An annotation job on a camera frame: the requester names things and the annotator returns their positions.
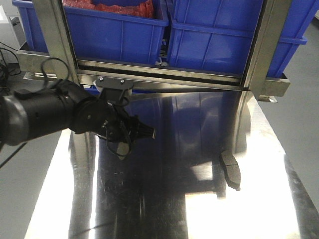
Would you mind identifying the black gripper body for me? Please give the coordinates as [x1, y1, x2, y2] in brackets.
[69, 97, 130, 142]

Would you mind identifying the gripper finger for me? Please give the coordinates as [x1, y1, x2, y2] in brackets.
[132, 116, 156, 139]
[106, 139, 132, 161]

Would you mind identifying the second-left grey brake pad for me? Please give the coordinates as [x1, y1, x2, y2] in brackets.
[116, 142, 130, 160]

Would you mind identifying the second-right grey brake pad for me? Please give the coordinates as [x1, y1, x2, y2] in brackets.
[220, 150, 241, 191]

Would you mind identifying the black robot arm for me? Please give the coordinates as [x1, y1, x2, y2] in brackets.
[0, 80, 156, 158]

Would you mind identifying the lower blue plastic bin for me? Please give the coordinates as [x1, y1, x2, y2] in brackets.
[83, 85, 100, 95]

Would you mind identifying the blue plastic bin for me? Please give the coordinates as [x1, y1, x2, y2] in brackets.
[166, 0, 319, 78]
[83, 85, 100, 95]
[11, 0, 169, 66]

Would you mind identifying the left blue plastic bin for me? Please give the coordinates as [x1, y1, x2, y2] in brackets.
[11, 0, 169, 66]

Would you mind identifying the red bubble wrap bag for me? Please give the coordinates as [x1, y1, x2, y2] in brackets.
[62, 0, 155, 18]

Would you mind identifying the right blue plastic bin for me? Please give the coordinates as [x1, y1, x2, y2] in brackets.
[166, 0, 319, 78]

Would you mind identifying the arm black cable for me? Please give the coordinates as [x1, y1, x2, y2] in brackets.
[39, 57, 70, 90]

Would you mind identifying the stainless steel rack frame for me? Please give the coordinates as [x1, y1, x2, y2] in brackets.
[17, 0, 291, 102]

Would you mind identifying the black cable with red plug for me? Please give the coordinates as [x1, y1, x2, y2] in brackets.
[0, 41, 21, 85]

